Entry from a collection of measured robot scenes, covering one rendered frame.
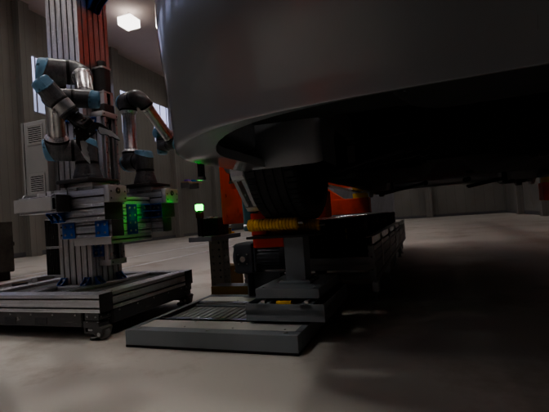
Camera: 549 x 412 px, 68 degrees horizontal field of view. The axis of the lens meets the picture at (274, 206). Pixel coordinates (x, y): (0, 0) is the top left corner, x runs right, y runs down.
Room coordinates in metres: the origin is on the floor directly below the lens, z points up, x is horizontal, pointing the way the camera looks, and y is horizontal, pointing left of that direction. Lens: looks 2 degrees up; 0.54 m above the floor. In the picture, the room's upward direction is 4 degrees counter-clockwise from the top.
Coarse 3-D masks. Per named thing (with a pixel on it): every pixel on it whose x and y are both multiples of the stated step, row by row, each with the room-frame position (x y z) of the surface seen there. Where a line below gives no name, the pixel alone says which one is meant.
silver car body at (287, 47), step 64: (192, 0) 0.96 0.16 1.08; (256, 0) 0.89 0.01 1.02; (320, 0) 0.84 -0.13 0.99; (384, 0) 0.80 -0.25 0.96; (448, 0) 0.77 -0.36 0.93; (512, 0) 0.74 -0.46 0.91; (192, 64) 1.02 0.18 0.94; (256, 64) 0.94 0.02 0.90; (320, 64) 0.88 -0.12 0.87; (384, 64) 0.84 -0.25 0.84; (448, 64) 0.80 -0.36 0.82; (512, 64) 0.76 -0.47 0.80; (192, 128) 1.08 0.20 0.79; (256, 128) 1.58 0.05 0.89; (320, 128) 1.55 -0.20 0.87; (384, 128) 2.38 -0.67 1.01; (448, 128) 2.33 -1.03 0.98; (512, 128) 2.23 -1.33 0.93; (384, 192) 4.63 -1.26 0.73
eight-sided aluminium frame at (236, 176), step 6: (234, 174) 1.81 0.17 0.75; (240, 174) 1.80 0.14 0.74; (234, 180) 1.83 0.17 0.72; (240, 180) 1.82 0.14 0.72; (246, 180) 1.83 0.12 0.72; (240, 186) 1.87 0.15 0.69; (246, 186) 1.85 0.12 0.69; (240, 192) 1.88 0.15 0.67; (246, 192) 1.93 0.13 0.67; (246, 198) 1.92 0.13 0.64; (246, 204) 1.93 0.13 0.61; (252, 204) 1.92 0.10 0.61; (252, 210) 1.95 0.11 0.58; (258, 210) 1.95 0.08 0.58
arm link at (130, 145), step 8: (120, 96) 2.72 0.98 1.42; (120, 104) 2.72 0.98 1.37; (128, 104) 2.70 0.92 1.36; (120, 112) 2.74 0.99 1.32; (128, 112) 2.72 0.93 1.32; (136, 112) 2.78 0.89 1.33; (128, 120) 2.73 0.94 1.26; (128, 128) 2.73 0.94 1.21; (128, 136) 2.72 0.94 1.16; (128, 144) 2.72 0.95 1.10; (136, 144) 2.77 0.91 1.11; (128, 152) 2.71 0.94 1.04; (120, 160) 2.75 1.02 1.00; (128, 160) 2.69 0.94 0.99; (128, 168) 2.73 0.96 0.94
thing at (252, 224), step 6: (252, 222) 1.93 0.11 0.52; (258, 222) 1.91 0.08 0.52; (264, 222) 1.90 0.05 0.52; (270, 222) 1.89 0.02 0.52; (276, 222) 1.88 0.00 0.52; (282, 222) 1.87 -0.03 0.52; (288, 222) 1.86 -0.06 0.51; (294, 222) 1.85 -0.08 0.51; (300, 222) 1.86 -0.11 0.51; (252, 228) 1.92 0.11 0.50; (258, 228) 1.91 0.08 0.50; (264, 228) 1.90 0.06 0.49; (270, 228) 1.89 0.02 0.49; (276, 228) 1.89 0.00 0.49; (282, 228) 1.88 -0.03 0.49; (288, 228) 1.87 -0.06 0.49; (294, 228) 1.88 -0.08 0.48
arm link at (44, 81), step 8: (40, 80) 1.50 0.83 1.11; (48, 80) 1.52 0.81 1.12; (40, 88) 1.51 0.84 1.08; (48, 88) 1.51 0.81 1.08; (56, 88) 1.53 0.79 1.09; (40, 96) 1.56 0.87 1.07; (48, 96) 1.52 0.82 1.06; (56, 96) 1.53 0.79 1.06; (64, 96) 1.55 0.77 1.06; (48, 104) 1.54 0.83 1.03
